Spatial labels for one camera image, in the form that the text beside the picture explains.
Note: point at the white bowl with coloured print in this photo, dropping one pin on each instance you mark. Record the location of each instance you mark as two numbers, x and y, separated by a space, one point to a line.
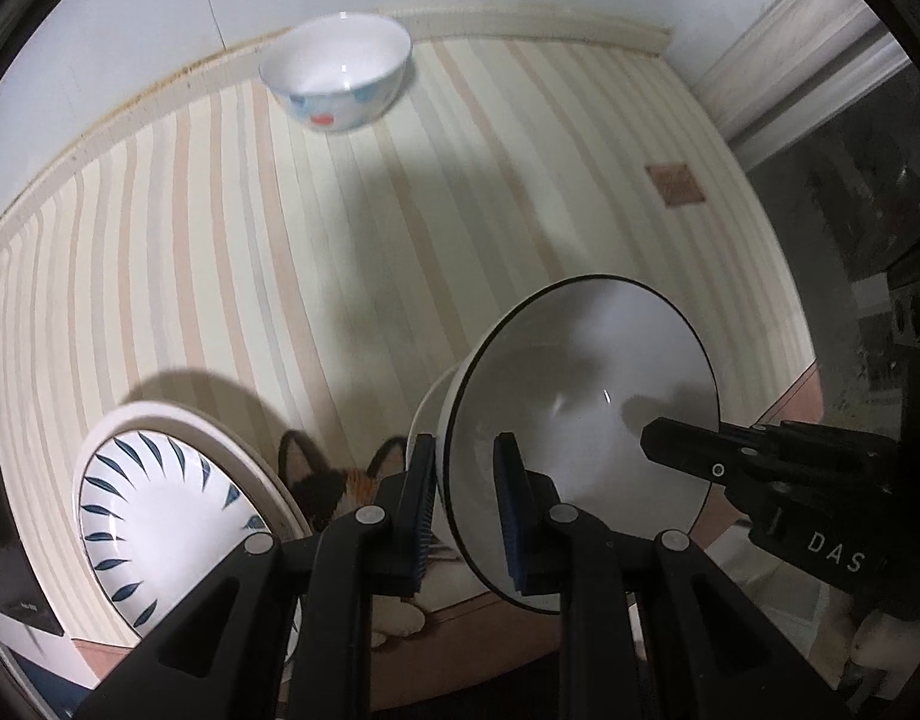
340 79

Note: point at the white bowl dark rim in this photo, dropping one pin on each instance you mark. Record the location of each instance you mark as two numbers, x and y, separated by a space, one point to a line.
580 405

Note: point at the white door frame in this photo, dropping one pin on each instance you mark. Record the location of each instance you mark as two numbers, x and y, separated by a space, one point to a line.
790 60

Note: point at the plain white bowl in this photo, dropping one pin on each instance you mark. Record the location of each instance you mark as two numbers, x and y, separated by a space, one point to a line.
430 409

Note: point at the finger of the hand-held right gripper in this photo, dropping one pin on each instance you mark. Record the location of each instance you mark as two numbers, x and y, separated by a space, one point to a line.
700 450

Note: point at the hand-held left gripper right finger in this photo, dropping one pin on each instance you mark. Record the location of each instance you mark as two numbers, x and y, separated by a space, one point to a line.
511 517

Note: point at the large white grey-flower plate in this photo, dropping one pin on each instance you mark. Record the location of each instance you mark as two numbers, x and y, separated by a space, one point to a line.
227 427

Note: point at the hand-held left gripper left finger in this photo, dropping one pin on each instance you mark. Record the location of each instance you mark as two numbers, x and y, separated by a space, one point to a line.
427 510

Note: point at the dark glass door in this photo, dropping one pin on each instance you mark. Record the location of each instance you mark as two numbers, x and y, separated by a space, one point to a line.
842 225

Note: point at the blue striped white plate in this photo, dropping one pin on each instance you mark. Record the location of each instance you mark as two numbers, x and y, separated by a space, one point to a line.
167 525

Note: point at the black glass cooktop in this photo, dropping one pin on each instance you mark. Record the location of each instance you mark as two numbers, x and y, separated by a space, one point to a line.
9 540

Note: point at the striped cat printed mat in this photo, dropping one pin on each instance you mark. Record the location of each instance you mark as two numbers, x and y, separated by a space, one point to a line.
205 240

